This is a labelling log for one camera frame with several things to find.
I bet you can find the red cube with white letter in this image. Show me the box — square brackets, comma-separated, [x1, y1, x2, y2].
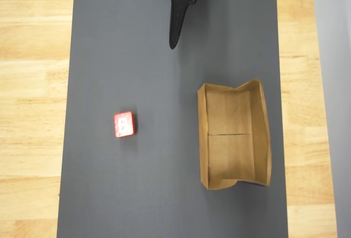
[114, 111, 137, 138]

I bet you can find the dark grey mat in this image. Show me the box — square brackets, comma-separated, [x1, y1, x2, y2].
[56, 0, 289, 238]

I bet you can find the brown paper bag tray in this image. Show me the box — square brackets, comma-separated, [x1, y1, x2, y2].
[197, 78, 273, 191]

